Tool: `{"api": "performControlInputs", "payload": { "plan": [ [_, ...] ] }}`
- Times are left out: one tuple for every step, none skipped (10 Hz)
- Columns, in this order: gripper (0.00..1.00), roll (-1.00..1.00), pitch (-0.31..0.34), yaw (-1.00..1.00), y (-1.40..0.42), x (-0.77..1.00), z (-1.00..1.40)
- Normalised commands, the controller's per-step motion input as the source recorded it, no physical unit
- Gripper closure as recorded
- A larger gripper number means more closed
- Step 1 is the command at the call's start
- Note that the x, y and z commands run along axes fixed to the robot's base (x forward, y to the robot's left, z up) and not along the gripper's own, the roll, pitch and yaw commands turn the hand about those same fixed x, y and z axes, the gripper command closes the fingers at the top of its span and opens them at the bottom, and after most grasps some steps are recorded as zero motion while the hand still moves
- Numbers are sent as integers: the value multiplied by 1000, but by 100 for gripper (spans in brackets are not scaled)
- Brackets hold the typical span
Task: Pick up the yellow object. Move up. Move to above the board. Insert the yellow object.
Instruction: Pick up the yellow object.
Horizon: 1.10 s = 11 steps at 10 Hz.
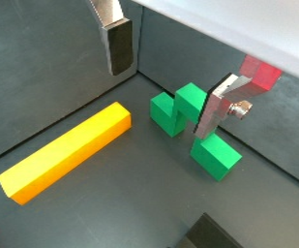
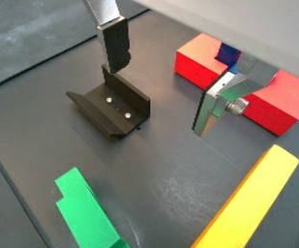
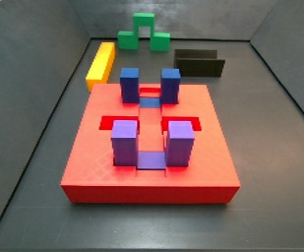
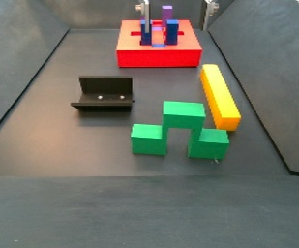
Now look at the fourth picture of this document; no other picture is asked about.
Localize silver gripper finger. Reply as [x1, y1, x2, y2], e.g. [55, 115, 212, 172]
[135, 0, 150, 33]
[203, 0, 219, 29]

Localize yellow rectangular block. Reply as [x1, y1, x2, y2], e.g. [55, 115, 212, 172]
[200, 64, 240, 131]

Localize red slotted board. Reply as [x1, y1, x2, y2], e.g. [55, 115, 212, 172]
[115, 20, 202, 68]

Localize purple U-shaped block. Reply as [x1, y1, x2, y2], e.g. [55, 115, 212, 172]
[142, 5, 175, 33]

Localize blue U-shaped block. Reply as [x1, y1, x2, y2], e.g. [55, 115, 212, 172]
[140, 19, 179, 47]

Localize green stepped arch block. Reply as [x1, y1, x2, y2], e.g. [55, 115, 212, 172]
[131, 101, 230, 160]

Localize black angled bracket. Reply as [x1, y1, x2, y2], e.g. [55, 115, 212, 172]
[70, 76, 134, 110]

